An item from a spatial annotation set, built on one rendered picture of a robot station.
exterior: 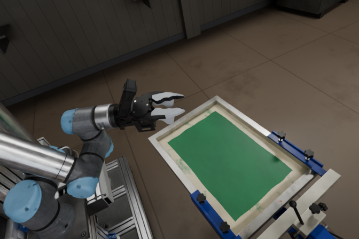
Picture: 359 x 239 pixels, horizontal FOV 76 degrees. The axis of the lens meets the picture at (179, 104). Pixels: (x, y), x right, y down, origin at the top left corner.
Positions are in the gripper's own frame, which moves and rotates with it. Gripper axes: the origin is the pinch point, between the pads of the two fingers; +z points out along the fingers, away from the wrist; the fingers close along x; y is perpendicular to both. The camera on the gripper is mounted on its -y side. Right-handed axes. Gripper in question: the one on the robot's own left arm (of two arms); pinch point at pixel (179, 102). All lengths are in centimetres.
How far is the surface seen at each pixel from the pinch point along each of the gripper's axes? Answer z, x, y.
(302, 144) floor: 99, -73, 179
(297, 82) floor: 131, -169, 192
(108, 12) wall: -128, -314, 121
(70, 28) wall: -187, -287, 121
